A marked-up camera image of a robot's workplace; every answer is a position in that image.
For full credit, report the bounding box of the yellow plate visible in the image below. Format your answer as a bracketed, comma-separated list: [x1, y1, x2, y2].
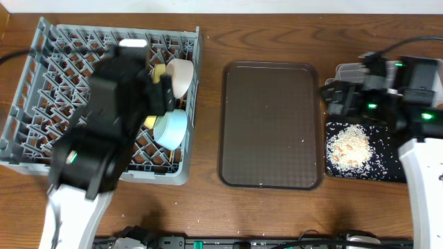
[144, 64, 166, 129]

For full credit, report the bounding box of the pile of rice scraps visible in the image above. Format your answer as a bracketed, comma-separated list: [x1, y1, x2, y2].
[325, 123, 395, 179]

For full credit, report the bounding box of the light blue bowl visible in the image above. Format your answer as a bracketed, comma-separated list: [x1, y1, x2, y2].
[153, 109, 188, 150]

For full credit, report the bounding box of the pink white bowl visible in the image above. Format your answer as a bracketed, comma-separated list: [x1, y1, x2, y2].
[165, 59, 194, 98]

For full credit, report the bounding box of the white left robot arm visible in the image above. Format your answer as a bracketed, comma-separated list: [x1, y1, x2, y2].
[39, 45, 173, 248]

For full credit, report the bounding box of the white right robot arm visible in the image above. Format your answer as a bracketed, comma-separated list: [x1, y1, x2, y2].
[320, 55, 442, 248]

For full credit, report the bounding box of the clear plastic waste bin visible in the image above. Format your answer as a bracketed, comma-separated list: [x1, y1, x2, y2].
[325, 59, 442, 107]

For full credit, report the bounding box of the black waste tray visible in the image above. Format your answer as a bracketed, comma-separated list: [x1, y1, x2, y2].
[325, 117, 408, 183]

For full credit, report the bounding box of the grey plastic dish rack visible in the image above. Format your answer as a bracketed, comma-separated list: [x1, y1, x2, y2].
[1, 19, 203, 185]

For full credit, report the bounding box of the dark brown serving tray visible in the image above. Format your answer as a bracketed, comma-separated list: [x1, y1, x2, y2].
[217, 61, 325, 191]

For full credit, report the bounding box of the black equipment strip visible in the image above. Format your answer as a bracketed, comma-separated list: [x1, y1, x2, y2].
[92, 226, 413, 249]

